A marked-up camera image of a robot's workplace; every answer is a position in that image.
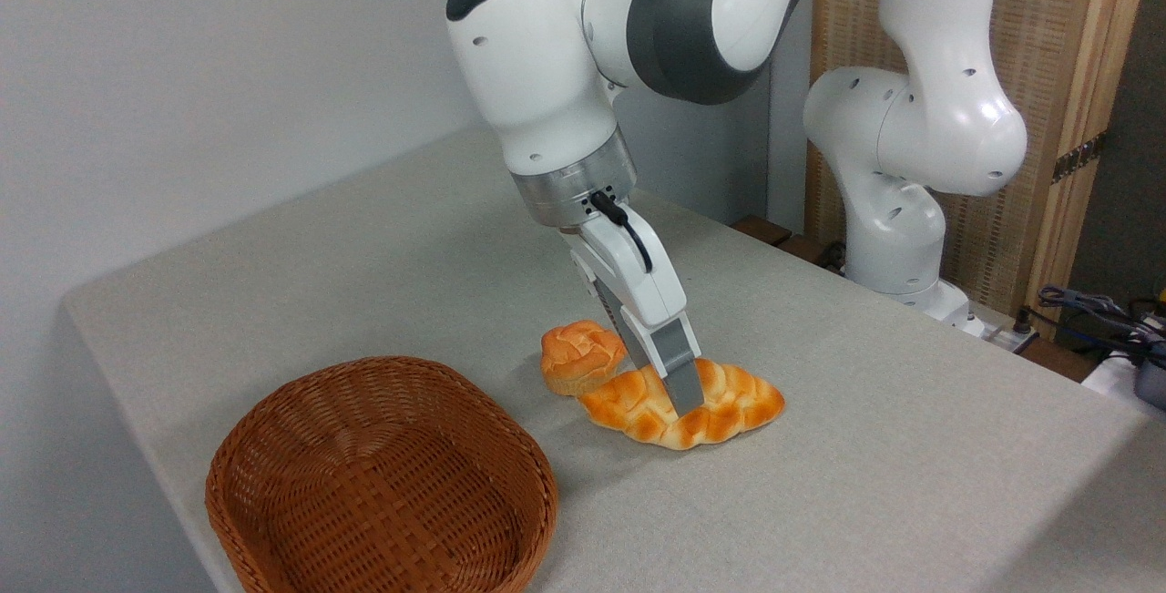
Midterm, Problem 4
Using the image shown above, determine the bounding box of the brown wicker basket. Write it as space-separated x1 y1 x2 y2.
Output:
205 356 559 593

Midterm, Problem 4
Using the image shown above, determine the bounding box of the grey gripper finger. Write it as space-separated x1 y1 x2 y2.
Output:
598 293 640 366
622 306 705 416

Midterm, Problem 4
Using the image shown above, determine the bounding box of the white box with dark device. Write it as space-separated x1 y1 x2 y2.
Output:
1082 349 1166 416

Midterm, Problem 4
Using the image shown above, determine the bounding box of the wooden woven folding screen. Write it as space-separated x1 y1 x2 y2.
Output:
806 0 1154 339

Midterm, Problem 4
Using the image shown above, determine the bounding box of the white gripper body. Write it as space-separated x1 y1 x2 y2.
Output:
565 205 689 331

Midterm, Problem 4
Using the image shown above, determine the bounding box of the white power strip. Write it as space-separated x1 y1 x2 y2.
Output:
966 304 1039 353

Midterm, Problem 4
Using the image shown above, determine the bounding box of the round knotted bread roll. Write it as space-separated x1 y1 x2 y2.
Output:
540 321 628 396

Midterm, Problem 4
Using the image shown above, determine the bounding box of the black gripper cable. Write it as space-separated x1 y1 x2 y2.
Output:
590 190 653 273

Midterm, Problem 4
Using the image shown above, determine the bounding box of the long braided bread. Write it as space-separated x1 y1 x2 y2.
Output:
578 358 786 451

